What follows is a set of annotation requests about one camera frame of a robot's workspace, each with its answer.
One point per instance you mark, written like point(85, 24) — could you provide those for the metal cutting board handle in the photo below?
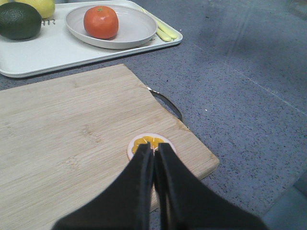
point(164, 101)

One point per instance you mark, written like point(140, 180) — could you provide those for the pale yellow plastic spoon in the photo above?
point(168, 31)

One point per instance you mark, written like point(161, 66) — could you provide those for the yellow lemon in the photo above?
point(3, 2)
point(46, 8)

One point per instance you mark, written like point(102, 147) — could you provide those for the wooden cutting board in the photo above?
point(63, 141)

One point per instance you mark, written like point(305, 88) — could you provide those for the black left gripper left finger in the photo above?
point(124, 205)

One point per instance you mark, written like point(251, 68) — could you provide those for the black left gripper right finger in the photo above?
point(187, 204)

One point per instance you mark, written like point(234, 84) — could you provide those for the white bear-print tray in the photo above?
point(56, 48)

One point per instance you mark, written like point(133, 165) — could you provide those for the dark green lime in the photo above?
point(19, 21)

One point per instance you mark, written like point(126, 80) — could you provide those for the orange slice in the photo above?
point(144, 138)

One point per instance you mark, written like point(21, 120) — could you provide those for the orange mandarin fruit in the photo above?
point(101, 22)

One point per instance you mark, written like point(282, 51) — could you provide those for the beige round plate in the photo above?
point(135, 28)

